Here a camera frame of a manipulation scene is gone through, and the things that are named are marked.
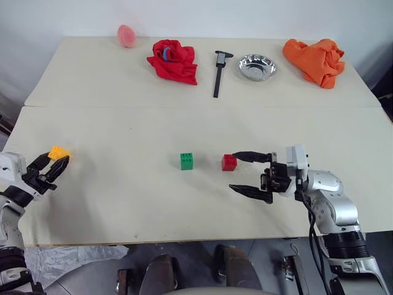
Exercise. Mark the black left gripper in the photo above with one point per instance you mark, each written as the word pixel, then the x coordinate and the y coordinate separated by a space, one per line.
pixel 38 181

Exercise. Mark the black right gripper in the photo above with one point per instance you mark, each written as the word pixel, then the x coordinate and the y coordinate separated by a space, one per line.
pixel 281 178

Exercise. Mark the yellow toy brick cube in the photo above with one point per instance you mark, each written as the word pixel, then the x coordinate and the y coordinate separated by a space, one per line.
pixel 59 151

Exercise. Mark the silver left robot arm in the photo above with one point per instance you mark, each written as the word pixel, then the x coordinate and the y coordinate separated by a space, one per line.
pixel 9 229

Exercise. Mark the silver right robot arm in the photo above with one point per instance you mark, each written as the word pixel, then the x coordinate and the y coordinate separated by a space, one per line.
pixel 336 196

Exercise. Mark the red toy brick cube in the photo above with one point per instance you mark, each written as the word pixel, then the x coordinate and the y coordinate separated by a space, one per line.
pixel 228 163

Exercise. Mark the green toy brick cube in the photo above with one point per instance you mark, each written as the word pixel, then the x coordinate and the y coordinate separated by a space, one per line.
pixel 186 162

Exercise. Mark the dark brown rounded shape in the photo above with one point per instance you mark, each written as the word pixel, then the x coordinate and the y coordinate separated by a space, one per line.
pixel 239 267
pixel 161 272

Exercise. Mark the grey crinkled plastic sheet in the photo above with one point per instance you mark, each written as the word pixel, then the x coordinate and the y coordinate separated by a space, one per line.
pixel 70 259

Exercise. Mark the black digital caliper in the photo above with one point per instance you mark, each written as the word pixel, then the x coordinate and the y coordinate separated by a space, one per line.
pixel 218 75

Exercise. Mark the shiny silver metal bowl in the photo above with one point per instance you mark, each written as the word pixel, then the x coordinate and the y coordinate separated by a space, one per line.
pixel 257 67

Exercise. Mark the crumpled orange cloth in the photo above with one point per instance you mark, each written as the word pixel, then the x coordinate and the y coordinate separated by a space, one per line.
pixel 316 61

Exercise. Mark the crumpled red cloth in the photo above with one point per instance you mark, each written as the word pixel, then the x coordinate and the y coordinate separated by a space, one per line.
pixel 179 66

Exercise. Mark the pink toy peach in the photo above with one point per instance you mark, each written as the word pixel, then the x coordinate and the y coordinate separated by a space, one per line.
pixel 126 35

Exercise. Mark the dark furniture beside table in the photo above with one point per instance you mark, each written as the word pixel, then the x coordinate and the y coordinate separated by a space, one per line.
pixel 385 101

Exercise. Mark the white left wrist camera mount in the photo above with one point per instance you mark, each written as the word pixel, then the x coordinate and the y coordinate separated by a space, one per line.
pixel 10 167

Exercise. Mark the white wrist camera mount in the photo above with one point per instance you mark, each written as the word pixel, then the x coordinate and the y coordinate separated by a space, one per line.
pixel 296 156
pixel 10 167

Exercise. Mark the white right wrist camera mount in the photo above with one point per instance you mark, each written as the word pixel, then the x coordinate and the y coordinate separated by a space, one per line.
pixel 296 156

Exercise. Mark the dark metal bracket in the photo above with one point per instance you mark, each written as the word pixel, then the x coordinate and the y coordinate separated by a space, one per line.
pixel 296 273

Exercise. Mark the small dark bracket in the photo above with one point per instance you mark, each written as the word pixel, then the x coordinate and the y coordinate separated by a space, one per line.
pixel 123 281

